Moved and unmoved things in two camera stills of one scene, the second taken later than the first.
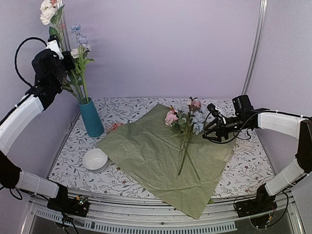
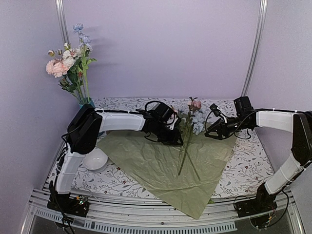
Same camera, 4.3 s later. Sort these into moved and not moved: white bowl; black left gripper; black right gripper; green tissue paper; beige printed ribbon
Moved: black left gripper
Not moved: black right gripper; green tissue paper; white bowl; beige printed ribbon
